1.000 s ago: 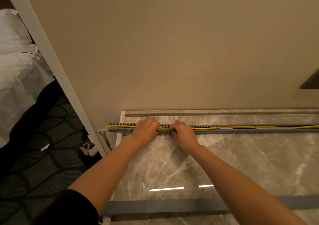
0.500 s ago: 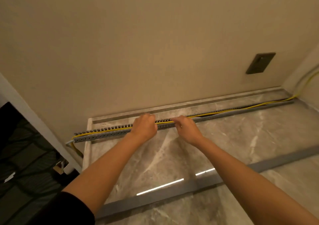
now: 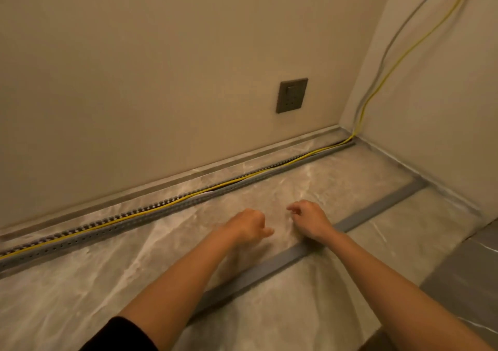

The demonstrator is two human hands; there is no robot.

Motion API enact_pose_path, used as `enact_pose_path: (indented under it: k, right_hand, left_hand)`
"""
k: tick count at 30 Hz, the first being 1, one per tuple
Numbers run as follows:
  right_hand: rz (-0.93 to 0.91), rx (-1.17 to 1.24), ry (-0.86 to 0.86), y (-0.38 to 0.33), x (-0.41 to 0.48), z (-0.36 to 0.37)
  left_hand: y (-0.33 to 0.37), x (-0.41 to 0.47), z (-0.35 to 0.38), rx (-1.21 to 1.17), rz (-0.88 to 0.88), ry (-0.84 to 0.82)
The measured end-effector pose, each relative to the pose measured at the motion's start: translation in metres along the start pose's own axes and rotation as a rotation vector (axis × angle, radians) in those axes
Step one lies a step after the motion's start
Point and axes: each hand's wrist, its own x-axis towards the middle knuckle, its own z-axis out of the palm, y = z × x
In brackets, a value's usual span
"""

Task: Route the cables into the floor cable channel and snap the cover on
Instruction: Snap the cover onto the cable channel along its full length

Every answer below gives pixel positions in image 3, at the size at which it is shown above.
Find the person's right forearm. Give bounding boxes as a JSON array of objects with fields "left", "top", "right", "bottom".
[{"left": 322, "top": 230, "right": 495, "bottom": 351}]

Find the black sleeve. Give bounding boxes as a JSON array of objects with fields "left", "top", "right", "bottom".
[{"left": 79, "top": 315, "right": 159, "bottom": 351}]

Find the person's left hand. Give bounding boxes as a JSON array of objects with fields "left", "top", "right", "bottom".
[{"left": 229, "top": 208, "right": 275, "bottom": 246}]

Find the person's right hand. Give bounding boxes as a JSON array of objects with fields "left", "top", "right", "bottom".
[{"left": 286, "top": 200, "right": 336, "bottom": 243}]

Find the grey wall socket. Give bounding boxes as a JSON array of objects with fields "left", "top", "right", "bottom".
[{"left": 275, "top": 77, "right": 309, "bottom": 115}]

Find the grey cable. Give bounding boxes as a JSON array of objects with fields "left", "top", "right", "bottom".
[{"left": 351, "top": 0, "right": 456, "bottom": 139}]

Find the person's left forearm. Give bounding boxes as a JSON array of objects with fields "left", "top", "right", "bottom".
[{"left": 116, "top": 229, "right": 243, "bottom": 351}]

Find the yellow cable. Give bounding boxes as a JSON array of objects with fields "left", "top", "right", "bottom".
[{"left": 0, "top": 0, "right": 479, "bottom": 263}]

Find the grey slotted cable duct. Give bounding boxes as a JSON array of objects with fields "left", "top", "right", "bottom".
[{"left": 0, "top": 138, "right": 357, "bottom": 274}]

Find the grey duct cover strip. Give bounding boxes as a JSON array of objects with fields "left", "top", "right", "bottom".
[{"left": 186, "top": 177, "right": 429, "bottom": 327}]

